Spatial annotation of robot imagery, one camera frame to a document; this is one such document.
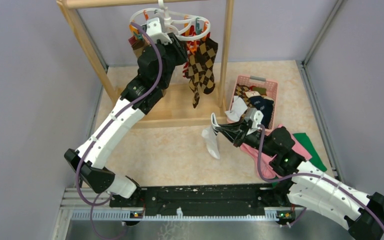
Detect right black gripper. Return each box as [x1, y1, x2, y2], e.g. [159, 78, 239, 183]
[216, 117, 277, 158]

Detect brown argyle sock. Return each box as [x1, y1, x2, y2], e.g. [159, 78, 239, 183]
[182, 52, 203, 109]
[196, 37, 219, 95]

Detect white sock black stripes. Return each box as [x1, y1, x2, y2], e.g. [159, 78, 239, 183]
[201, 112, 220, 160]

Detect tan hanging sock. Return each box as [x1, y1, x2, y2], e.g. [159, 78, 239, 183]
[128, 36, 147, 58]

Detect wooden drying rack frame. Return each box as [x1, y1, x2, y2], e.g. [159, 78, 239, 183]
[56, 0, 235, 129]

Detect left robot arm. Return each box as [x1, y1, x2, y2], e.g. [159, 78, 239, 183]
[64, 33, 187, 207]

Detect pink laundry basket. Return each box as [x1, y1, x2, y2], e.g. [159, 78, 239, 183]
[228, 75, 278, 133]

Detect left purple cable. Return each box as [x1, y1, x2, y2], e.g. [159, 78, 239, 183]
[75, 21, 164, 240]

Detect white round clip hanger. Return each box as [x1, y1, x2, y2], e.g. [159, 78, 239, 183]
[129, 0, 211, 42]

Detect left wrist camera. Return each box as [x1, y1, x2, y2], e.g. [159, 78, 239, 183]
[146, 17, 173, 45]

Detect purple cable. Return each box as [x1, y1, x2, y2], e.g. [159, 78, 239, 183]
[75, 21, 164, 240]
[256, 124, 384, 240]

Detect navy sock in basket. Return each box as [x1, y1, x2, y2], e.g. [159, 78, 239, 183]
[249, 96, 275, 128]

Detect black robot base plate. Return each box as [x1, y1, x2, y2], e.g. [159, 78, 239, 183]
[109, 183, 299, 220]

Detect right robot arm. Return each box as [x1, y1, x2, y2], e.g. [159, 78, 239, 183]
[211, 119, 384, 240]

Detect white sock in basket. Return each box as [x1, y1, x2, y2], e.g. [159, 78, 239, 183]
[225, 95, 248, 122]

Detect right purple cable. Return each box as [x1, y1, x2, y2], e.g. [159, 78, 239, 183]
[256, 124, 384, 240]

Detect brown argyle socks in basket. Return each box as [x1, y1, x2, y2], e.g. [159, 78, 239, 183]
[233, 84, 254, 108]

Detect green cloth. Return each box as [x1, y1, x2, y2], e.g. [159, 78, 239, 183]
[293, 132, 328, 172]

